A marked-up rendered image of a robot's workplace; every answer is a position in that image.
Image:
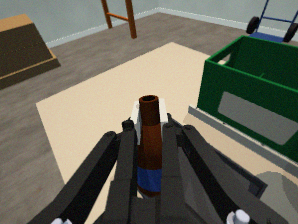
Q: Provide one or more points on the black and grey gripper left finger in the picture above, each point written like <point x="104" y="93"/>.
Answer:
<point x="75" y="201"/>

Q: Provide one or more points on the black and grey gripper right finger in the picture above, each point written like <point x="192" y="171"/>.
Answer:
<point x="233" y="203"/>

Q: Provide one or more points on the dark grey rectangular tray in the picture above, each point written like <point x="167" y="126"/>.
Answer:
<point x="197" y="198"/>

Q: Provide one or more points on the brown bottle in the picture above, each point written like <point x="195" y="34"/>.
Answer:
<point x="150" y="148"/>

